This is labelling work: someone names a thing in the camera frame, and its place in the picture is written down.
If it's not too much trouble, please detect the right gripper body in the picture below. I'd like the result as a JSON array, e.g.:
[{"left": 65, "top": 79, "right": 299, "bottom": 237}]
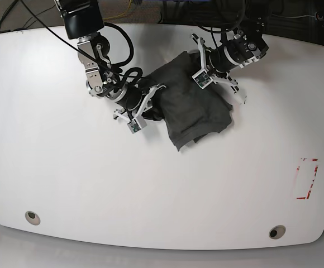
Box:
[{"left": 112, "top": 83, "right": 166, "bottom": 122}]

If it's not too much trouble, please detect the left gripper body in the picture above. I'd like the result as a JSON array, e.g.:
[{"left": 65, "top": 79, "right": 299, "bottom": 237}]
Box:
[{"left": 189, "top": 33, "right": 248, "bottom": 106}]

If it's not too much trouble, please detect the dark grey t-shirt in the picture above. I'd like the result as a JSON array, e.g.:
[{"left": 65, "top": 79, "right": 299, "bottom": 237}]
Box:
[{"left": 139, "top": 51, "right": 233, "bottom": 150}]

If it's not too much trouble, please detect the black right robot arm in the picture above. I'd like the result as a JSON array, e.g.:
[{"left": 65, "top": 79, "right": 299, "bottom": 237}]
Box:
[{"left": 55, "top": 1, "right": 164, "bottom": 121}]

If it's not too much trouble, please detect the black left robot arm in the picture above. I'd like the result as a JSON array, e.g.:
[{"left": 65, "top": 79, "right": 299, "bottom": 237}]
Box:
[{"left": 191, "top": 1, "right": 271, "bottom": 104}]

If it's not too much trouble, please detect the red tape rectangle marking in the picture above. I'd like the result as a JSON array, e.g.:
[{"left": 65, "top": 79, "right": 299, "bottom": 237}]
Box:
[{"left": 293, "top": 158, "right": 319, "bottom": 200}]

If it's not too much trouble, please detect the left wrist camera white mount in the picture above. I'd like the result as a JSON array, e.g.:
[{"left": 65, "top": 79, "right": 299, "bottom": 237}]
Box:
[{"left": 191, "top": 33, "right": 217, "bottom": 89}]

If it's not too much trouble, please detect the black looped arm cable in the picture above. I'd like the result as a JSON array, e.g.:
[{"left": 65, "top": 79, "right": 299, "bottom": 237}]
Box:
[{"left": 201, "top": 0, "right": 248, "bottom": 34}]

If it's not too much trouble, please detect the left table cable grommet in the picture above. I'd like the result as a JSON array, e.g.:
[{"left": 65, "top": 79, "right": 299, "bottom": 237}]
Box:
[{"left": 25, "top": 211, "right": 41, "bottom": 226}]

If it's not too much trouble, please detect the table cable grommet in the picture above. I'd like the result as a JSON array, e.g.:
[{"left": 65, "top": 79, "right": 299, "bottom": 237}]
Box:
[
  {"left": 25, "top": 211, "right": 41, "bottom": 226},
  {"left": 269, "top": 225, "right": 286, "bottom": 240}
]

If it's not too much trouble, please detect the right table cable grommet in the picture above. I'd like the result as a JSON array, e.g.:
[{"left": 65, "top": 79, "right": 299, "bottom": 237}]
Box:
[{"left": 269, "top": 225, "right": 286, "bottom": 240}]

